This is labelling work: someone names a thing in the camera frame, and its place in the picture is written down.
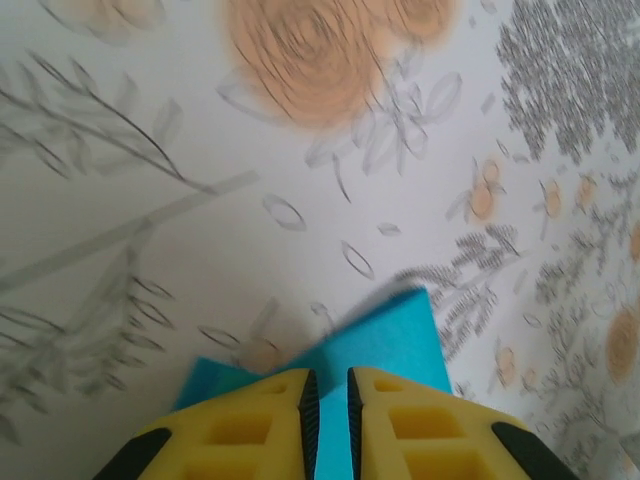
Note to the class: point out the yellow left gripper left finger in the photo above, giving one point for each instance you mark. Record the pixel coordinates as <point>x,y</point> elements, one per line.
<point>240,440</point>

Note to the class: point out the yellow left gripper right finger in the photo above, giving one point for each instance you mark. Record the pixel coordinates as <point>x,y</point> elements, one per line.
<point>425,445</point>

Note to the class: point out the floral table cover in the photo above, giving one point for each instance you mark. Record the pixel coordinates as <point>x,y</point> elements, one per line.
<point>200,200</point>

